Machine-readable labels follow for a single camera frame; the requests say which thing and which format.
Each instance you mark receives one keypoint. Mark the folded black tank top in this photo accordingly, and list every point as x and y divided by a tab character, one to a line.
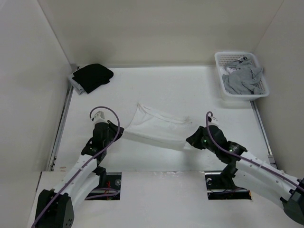
92	76

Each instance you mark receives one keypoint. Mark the white tank top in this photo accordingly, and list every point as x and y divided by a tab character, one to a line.
158	128

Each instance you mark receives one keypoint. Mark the white plastic basket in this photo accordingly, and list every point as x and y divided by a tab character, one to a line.
224	57

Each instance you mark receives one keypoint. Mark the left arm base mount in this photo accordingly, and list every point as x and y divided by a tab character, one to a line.
109	186

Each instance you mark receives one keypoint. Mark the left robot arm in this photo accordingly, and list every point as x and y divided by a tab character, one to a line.
56	207

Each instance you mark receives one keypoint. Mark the left metal table rail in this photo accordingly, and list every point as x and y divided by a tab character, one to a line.
51	152

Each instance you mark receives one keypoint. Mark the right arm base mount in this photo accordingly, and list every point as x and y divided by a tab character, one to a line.
220	185

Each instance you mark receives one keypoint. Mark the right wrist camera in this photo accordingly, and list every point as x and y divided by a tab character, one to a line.
213	121

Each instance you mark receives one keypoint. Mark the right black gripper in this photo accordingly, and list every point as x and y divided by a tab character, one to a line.
194	139

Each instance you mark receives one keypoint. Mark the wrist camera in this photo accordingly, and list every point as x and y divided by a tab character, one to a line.
99	117
213	121

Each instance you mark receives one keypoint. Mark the metal table rail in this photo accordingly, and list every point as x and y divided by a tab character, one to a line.
262	130
51	152

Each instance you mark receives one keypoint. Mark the grey tank top in basket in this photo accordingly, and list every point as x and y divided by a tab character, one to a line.
242	78

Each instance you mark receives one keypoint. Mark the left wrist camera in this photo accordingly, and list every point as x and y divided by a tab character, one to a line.
99	117

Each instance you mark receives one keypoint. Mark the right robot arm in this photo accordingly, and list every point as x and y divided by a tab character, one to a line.
249	172

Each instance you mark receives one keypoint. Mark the right metal table rail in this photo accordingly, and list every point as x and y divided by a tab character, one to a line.
262	130

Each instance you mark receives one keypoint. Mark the folded grey tank top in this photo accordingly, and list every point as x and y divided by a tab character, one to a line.
77	87

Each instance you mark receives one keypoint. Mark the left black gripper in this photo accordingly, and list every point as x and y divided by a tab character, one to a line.
113	127

